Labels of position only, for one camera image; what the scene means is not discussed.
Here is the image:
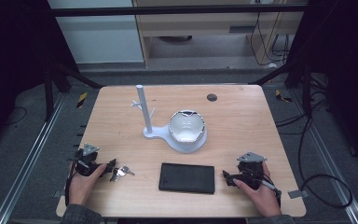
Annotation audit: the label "silver key bunch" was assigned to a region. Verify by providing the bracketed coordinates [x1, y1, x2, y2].
[109, 165, 136, 183]

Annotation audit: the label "black frame bar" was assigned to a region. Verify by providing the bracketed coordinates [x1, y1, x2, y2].
[48, 3, 310, 18]

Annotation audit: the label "person's left hand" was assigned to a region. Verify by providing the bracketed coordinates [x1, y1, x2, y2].
[68, 163, 108, 206]

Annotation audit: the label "left hand-held gripper cable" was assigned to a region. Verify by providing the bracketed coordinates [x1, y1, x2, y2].
[63, 159, 82, 207]

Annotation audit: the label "silver heart-shaped dish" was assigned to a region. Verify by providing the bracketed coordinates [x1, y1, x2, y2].
[167, 108, 207, 144]

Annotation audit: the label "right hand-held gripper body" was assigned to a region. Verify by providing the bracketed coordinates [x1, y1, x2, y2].
[235, 151, 269, 191]

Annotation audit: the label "wooden shelf unit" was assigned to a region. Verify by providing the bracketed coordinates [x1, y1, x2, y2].
[131, 0, 310, 68]

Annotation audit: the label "black hanging cables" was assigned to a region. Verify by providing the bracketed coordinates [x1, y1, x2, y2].
[249, 11, 291, 67]

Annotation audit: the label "hand-held gripper cable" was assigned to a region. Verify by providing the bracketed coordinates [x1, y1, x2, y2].
[259, 178, 282, 207]
[63, 159, 82, 207]

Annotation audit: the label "right hand-held gripper cable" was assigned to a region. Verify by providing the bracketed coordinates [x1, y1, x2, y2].
[259, 178, 282, 207]

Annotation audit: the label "metal floor rail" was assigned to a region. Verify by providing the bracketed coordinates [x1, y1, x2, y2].
[0, 92, 67, 224]
[291, 89, 358, 224]

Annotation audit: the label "thin black floor cable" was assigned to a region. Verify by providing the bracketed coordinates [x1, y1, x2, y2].
[3, 105, 28, 127]

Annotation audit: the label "black metal stand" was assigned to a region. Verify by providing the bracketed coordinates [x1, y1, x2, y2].
[249, 61, 314, 119]
[42, 57, 104, 123]

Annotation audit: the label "person's right hand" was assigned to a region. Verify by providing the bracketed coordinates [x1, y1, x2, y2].
[231, 161, 282, 218]

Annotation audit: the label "white cabinet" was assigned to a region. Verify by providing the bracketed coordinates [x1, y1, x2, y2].
[47, 0, 145, 65]

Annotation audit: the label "white key stand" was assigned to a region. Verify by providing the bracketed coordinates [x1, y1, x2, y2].
[131, 84, 209, 154]

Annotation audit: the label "grey tape piece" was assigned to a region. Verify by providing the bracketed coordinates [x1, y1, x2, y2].
[287, 189, 310, 200]

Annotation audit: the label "yellow black tape strip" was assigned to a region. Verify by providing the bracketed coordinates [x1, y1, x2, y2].
[76, 91, 89, 109]
[274, 89, 294, 104]

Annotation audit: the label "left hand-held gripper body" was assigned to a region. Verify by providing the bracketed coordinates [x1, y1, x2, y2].
[73, 143, 107, 177]

